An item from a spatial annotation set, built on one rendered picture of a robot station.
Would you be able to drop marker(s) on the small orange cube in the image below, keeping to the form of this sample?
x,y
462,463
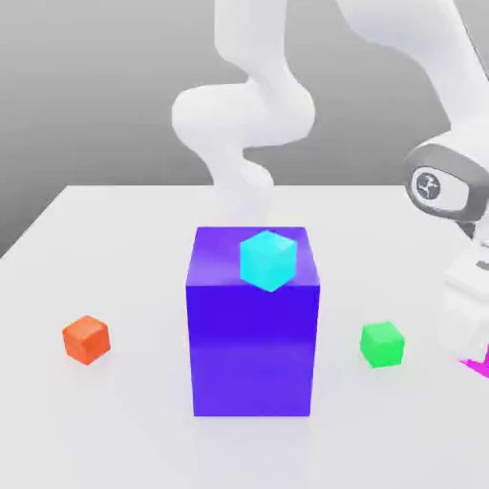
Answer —
x,y
86,340

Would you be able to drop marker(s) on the small magenta cube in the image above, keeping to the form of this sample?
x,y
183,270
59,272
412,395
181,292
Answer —
x,y
480,367

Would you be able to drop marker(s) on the small green cube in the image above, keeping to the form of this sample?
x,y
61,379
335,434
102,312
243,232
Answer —
x,y
382,344

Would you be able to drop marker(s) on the small cyan cube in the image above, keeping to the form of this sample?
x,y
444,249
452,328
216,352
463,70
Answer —
x,y
267,261

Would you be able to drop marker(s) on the large purple box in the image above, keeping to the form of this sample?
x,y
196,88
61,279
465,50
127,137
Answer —
x,y
250,344

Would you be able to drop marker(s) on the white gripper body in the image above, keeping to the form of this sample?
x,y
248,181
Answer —
x,y
468,294

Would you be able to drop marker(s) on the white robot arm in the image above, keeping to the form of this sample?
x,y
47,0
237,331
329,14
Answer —
x,y
244,118

